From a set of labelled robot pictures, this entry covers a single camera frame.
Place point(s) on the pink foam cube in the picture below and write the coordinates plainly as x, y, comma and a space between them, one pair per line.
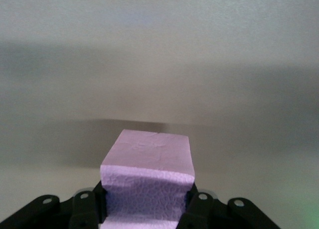
147, 159

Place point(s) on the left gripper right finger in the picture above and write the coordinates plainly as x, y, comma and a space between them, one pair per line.
199, 211

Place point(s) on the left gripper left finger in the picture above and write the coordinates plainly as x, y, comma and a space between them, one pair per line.
87, 209

